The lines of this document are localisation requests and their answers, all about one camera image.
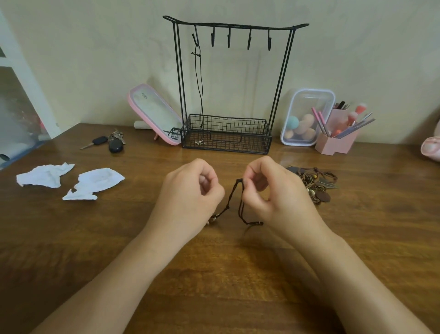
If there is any black car key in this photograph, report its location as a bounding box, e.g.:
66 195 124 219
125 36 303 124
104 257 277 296
80 136 108 150

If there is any pink brush holder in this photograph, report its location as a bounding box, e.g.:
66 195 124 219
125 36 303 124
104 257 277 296
314 108 360 156

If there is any person's right hand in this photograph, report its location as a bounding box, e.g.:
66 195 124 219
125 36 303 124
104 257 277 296
241 156 330 247

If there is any black wire jewelry stand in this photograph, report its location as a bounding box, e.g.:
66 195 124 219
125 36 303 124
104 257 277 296
163 15 309 155

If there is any pink cosmetic pencil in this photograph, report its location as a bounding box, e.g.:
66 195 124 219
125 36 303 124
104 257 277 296
311 107 326 137
318 111 331 137

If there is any person's left hand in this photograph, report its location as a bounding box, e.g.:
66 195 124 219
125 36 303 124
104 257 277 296
148 158 226 243

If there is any crumpled white tissue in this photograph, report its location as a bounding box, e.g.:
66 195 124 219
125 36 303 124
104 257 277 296
16 163 75 189
62 168 126 201

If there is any clear plastic storage box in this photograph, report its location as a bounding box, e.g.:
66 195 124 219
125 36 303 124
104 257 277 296
0 67 52 171

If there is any clear plastic container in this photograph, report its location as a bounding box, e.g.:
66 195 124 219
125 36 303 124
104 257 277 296
280 89 336 147

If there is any pile of brown pendant necklaces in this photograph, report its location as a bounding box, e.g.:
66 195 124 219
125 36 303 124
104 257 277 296
286 166 340 206

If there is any silver handled makeup brush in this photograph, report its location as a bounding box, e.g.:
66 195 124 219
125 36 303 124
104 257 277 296
335 118 376 139

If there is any person's right forearm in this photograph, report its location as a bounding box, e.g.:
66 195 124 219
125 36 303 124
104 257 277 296
298 225 432 334

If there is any pink framed table mirror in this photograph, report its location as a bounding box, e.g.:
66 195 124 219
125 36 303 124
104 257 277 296
128 83 184 146

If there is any person's left forearm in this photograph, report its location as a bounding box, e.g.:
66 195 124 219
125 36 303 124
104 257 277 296
33 224 195 334

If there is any pink plush toy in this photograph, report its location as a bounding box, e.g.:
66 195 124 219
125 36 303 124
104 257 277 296
420 120 440 162

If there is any black cord necklace with pendant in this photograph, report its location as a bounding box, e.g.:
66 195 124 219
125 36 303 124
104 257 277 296
191 33 207 146

